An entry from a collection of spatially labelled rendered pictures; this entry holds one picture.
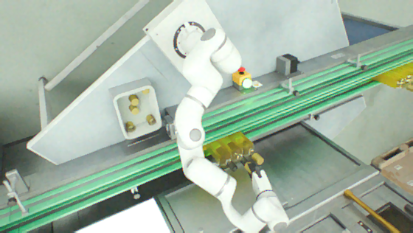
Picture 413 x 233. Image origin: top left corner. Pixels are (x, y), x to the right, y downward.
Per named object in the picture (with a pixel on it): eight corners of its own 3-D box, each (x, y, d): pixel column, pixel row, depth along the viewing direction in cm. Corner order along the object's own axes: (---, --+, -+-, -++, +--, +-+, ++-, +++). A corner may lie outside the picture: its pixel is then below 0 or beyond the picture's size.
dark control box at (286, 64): (275, 70, 166) (285, 75, 160) (275, 56, 162) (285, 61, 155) (287, 65, 169) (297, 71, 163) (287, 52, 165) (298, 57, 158)
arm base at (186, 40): (167, 31, 120) (185, 40, 108) (192, 12, 122) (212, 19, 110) (185, 61, 130) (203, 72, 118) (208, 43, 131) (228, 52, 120)
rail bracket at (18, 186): (19, 186, 126) (18, 226, 109) (0, 156, 117) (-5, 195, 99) (32, 182, 128) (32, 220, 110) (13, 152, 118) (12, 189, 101)
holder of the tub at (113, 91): (124, 139, 143) (128, 148, 137) (108, 88, 128) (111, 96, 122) (158, 127, 149) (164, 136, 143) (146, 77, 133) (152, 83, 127)
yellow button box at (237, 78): (231, 85, 157) (240, 90, 152) (231, 71, 153) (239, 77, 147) (243, 80, 160) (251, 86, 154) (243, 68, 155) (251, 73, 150)
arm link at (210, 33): (194, 105, 109) (165, 78, 98) (229, 54, 114) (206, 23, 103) (212, 112, 102) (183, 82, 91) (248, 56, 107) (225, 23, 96)
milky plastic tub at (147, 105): (121, 131, 140) (125, 141, 133) (107, 88, 127) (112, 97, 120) (156, 119, 145) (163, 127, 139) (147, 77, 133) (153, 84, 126)
